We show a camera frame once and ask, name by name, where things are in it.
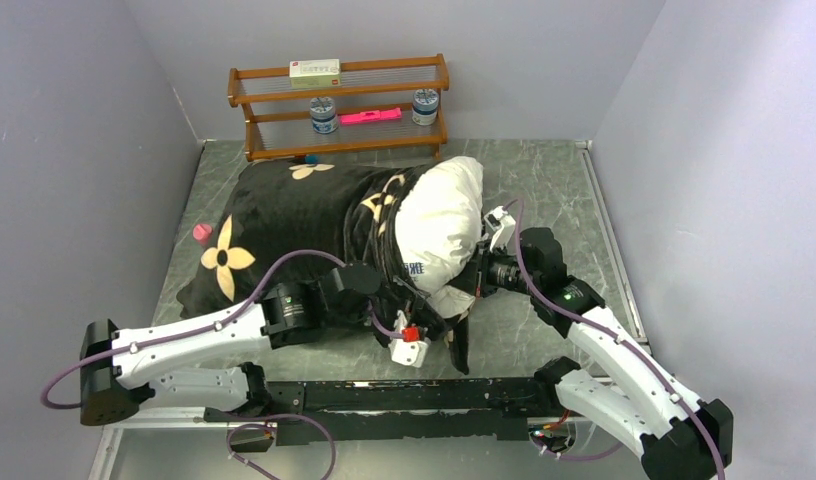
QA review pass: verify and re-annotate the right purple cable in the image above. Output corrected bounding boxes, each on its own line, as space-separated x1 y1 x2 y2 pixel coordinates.
503 197 727 480

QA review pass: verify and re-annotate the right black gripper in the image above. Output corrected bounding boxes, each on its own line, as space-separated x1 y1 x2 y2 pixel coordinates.
446 238 539 297

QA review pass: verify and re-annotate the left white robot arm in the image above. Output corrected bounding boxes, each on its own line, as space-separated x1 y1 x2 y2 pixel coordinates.
79 264 447 426

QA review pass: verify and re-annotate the aluminium frame rail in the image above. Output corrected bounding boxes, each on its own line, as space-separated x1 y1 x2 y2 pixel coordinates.
89 409 260 479

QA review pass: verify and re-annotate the white pillow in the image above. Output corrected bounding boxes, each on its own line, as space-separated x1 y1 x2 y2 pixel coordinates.
395 156 483 320

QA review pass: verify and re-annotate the pink flat tool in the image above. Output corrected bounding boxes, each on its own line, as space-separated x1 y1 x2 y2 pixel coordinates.
340 107 402 126

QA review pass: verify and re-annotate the blue white jar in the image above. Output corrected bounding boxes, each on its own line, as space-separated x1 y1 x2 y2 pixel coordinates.
412 89 440 126
309 97 339 134

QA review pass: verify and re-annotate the black floral pillowcase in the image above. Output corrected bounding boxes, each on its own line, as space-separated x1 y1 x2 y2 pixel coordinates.
176 162 469 373

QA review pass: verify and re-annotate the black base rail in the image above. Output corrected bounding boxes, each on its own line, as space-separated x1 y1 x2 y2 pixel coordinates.
201 377 564 446

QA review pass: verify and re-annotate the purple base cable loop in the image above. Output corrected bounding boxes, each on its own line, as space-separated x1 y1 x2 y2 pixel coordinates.
225 410 339 480

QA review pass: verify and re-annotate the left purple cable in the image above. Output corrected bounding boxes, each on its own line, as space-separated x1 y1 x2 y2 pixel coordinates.
40 248 409 411

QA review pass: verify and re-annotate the white green box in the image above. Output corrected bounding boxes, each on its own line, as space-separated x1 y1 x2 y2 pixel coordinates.
288 59 342 89

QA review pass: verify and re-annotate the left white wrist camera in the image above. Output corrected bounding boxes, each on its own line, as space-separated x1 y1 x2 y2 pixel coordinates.
389 311 431 369

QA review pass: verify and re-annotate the wooden two-tier shelf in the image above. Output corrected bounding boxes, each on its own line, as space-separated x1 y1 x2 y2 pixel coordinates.
227 54 450 161

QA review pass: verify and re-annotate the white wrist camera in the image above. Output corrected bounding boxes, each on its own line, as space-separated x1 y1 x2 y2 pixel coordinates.
389 311 431 369
483 206 517 252

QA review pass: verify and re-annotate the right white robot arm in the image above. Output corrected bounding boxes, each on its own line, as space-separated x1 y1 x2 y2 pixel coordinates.
470 227 734 479

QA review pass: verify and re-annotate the pink small cup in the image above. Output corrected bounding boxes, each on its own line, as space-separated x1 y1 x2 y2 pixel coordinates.
191 223 213 247

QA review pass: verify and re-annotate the right blue white jar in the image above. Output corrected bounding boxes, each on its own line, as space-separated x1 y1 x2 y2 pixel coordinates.
412 89 440 126

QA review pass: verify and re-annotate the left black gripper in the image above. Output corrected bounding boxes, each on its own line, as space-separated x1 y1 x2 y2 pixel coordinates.
326 276 430 346

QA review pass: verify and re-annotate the left blue white jar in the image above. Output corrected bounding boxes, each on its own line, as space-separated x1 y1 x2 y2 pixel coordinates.
309 97 339 134

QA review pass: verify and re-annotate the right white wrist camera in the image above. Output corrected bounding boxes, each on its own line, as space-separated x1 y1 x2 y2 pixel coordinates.
483 206 517 252

